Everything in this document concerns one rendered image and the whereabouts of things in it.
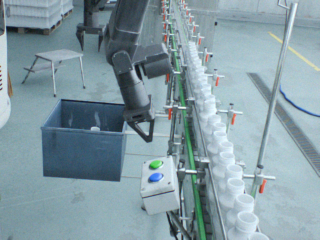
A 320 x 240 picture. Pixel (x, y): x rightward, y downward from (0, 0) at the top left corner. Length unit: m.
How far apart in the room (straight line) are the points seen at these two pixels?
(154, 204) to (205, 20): 4.89
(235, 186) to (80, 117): 1.12
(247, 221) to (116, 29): 0.44
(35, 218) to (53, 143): 1.13
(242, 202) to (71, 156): 0.90
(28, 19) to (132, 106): 6.74
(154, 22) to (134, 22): 4.89
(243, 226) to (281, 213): 2.17
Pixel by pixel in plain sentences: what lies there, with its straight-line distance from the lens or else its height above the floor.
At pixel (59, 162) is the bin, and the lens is 1.60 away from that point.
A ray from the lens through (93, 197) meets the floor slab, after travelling 2.79.
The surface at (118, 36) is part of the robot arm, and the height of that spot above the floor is 1.44.
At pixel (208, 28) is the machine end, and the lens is 5.71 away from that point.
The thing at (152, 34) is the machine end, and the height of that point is 0.49.
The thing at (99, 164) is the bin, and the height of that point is 0.81.
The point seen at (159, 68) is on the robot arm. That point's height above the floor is 1.37.
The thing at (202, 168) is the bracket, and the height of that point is 1.09.
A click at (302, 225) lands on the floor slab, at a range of 2.87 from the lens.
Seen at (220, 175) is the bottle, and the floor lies 1.12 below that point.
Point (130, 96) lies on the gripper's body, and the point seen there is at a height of 1.30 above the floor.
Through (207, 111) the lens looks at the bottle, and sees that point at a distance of 1.27.
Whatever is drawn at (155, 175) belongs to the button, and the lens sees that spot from 0.92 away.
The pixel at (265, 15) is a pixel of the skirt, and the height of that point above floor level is 0.19.
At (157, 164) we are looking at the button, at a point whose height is 1.12.
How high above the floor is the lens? 1.60
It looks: 23 degrees down
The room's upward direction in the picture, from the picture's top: 6 degrees clockwise
